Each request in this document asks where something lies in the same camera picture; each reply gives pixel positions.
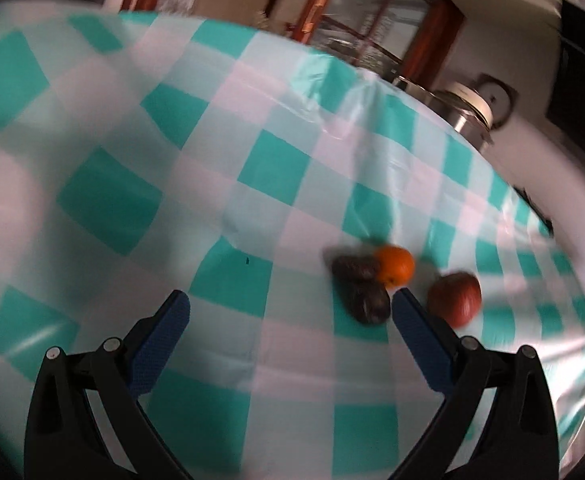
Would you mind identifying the red tomato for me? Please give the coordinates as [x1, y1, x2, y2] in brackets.
[426, 272, 483, 328]

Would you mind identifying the dark brown passion fruit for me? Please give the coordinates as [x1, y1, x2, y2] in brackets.
[331, 255, 381, 281]

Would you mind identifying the teal white checkered tablecloth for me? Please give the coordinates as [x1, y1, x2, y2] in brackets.
[0, 0, 585, 479]

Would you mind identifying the steel pot with lid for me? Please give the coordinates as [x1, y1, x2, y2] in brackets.
[393, 76, 493, 153]

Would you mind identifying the red wooden door frame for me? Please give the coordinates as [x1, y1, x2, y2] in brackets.
[109, 0, 465, 87]

